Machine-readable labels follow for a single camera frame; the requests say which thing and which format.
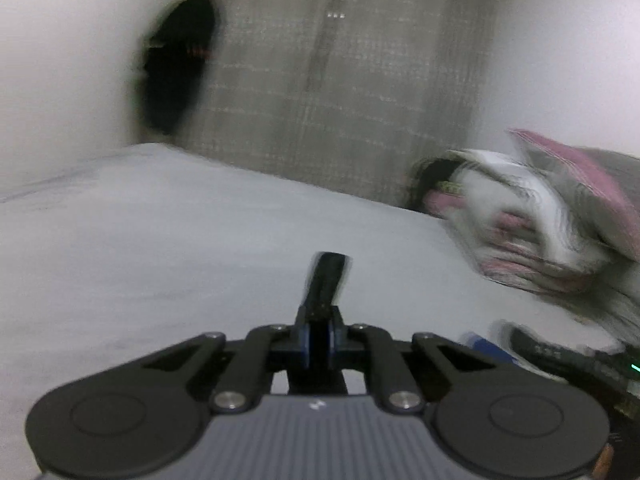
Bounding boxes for grey star-patterned curtain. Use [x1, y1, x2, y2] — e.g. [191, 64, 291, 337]
[185, 0, 506, 211]

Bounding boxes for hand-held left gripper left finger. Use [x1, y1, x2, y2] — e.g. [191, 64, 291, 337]
[142, 322, 313, 413]

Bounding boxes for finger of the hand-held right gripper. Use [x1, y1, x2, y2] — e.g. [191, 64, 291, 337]
[462, 332, 518, 363]

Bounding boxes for cream shirt with black sleeves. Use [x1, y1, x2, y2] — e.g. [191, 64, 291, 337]
[287, 251, 353, 396]

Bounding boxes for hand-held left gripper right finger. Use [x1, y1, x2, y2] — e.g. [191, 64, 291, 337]
[327, 322, 501, 413]

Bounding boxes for dark cloth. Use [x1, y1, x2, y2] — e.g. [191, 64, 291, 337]
[407, 157, 463, 213]

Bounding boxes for grey bed sheet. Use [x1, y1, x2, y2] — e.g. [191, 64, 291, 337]
[0, 142, 640, 411]

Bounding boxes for folded floral quilt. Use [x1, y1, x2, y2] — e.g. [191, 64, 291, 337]
[425, 149, 616, 293]

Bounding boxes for dark hanging clothes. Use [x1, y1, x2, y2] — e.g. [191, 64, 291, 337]
[137, 0, 221, 136]

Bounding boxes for pink and grey pillow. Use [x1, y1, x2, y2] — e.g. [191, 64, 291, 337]
[507, 129, 640, 261]

